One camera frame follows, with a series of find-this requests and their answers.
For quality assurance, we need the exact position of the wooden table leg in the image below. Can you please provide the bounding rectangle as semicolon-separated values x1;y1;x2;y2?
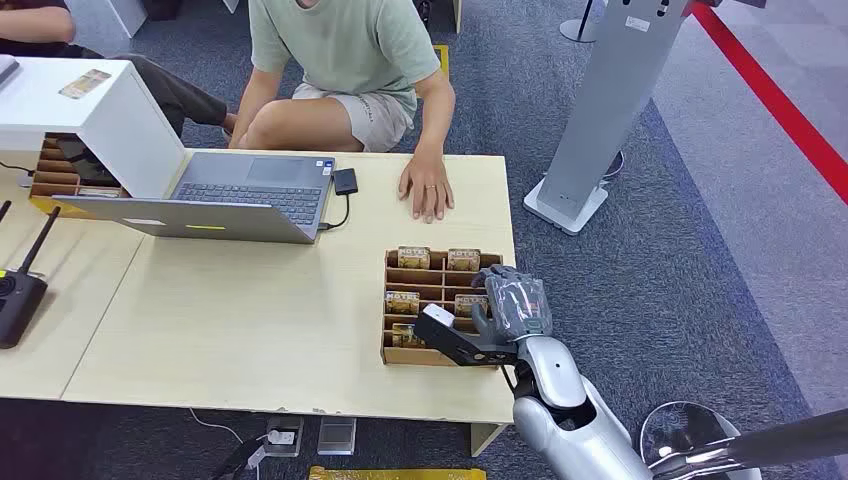
469;423;509;459

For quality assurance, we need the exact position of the floor power socket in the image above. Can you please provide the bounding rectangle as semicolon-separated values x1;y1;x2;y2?
264;415;305;459

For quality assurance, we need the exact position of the dark grey bar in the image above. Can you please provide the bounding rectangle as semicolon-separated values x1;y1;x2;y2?
647;406;848;480

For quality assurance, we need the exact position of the wooden organizer with tablet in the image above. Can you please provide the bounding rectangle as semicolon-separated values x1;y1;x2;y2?
28;134;131;201

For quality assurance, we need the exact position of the white floor cable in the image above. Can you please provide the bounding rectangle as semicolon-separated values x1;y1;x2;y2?
188;407;268;480

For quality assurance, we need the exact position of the black router with antennas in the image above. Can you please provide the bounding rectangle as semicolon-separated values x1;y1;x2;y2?
0;200;62;351

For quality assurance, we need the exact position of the black power plug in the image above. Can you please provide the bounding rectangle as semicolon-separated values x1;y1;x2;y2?
209;435;268;480

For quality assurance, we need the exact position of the grey kiosk stand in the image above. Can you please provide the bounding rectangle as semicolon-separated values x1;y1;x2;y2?
522;0;694;237

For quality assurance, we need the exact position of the chrome round base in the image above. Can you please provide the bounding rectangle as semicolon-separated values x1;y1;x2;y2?
638;400;764;480

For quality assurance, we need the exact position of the card on white shelf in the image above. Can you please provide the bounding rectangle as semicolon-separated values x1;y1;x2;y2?
57;68;113;101

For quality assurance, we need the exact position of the yellow floor strip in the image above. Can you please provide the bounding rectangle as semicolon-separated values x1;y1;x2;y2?
307;465;488;480

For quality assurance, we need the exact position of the person in dark trousers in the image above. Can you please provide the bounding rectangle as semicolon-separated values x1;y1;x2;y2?
0;0;238;139

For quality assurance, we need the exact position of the round grey stand base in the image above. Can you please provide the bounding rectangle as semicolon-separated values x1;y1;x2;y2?
559;0;607;45

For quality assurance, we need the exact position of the wooden card organizer box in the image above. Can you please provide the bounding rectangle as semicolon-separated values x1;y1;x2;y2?
380;247;505;368

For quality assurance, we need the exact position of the black bracket wrist camera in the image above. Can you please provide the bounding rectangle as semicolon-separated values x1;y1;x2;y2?
413;303;519;370

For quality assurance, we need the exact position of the brown hotel card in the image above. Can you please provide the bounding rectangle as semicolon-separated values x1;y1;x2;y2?
396;246;433;271
384;290;421;316
391;323;427;350
446;248;482;273
453;294;490;319

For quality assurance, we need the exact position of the black usb hub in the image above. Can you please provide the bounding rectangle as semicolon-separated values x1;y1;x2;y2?
331;167;360;197

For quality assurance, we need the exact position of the white box shelf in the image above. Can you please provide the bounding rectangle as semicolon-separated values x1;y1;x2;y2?
0;56;187;201

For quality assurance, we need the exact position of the person's left hand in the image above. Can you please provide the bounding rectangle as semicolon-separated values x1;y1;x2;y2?
397;154;456;225

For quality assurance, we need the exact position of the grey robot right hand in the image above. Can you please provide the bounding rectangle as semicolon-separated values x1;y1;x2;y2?
470;264;554;348

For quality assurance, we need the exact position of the grey laptop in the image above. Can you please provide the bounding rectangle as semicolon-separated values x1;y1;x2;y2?
52;151;337;246

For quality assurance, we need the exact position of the black hub cable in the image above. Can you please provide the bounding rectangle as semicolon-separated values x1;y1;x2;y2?
317;193;352;233

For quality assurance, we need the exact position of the red floor tape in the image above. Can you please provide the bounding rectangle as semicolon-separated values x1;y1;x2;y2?
688;0;848;207

